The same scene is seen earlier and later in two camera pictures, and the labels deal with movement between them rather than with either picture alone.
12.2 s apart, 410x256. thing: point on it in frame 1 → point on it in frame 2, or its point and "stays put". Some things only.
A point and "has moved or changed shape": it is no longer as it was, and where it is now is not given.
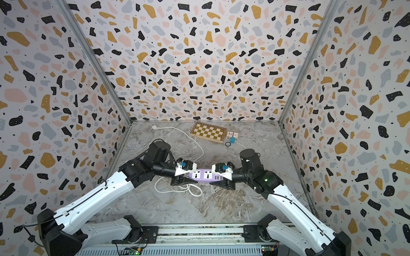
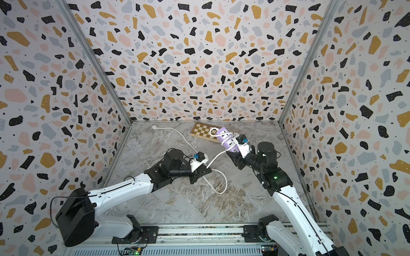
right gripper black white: (230, 185) → (236, 158)
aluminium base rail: (192, 240) stays put
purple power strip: (205, 175) has moved or changed shape
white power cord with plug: (155, 127) → (154, 127)
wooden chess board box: (209, 132) stays put
